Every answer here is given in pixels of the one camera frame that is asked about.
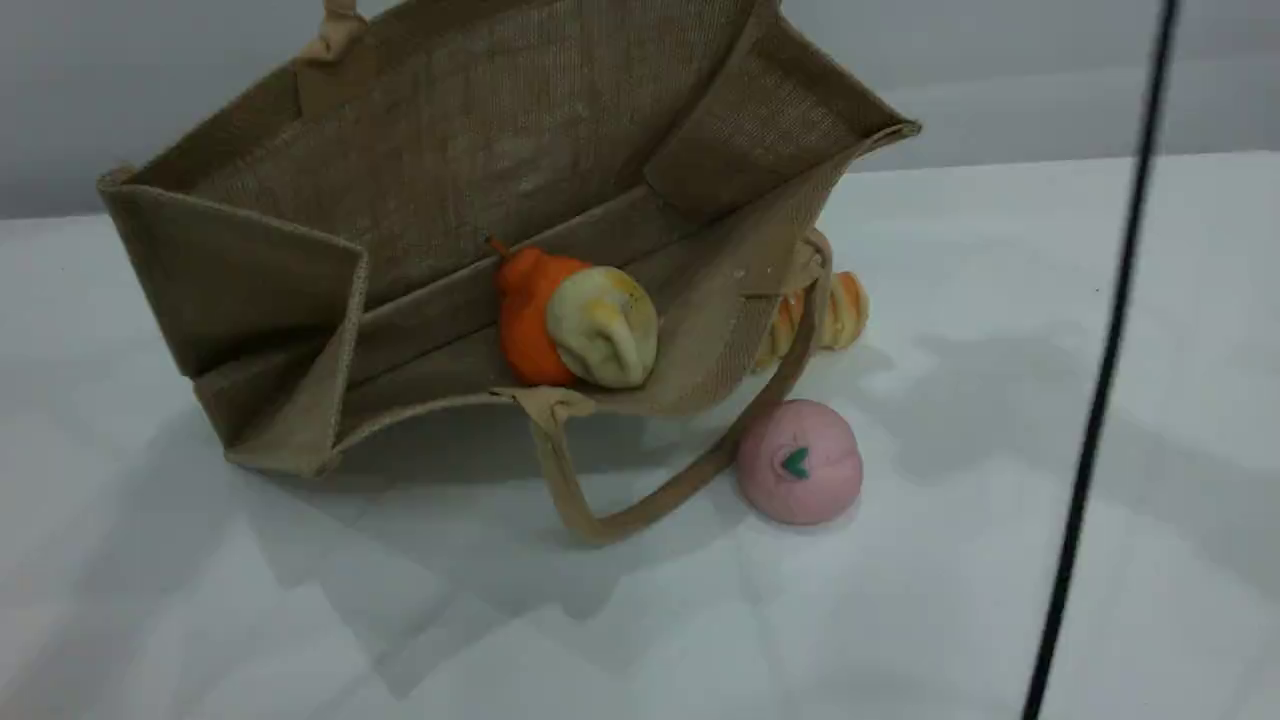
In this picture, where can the cream egg yolk pastry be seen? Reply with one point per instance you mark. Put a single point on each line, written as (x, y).
(600, 320)

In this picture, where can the orange toy fruit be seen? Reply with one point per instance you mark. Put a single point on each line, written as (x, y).
(525, 320)

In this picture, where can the brown jute tote bag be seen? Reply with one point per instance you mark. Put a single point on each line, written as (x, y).
(450, 150)

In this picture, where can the pink peach bun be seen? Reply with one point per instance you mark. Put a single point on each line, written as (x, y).
(800, 490)

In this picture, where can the long striped bread roll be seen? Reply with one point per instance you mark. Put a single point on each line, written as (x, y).
(845, 310)

